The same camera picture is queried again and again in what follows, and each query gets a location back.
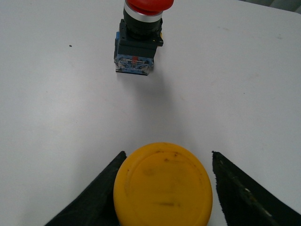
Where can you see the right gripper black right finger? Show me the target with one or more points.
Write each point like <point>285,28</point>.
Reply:
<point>245,202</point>

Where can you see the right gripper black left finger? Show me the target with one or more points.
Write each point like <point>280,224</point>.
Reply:
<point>94,206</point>

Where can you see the red mushroom push button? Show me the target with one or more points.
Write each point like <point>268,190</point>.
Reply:
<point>139,35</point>

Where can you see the yellow mushroom push button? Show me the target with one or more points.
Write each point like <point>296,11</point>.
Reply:
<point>162,184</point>

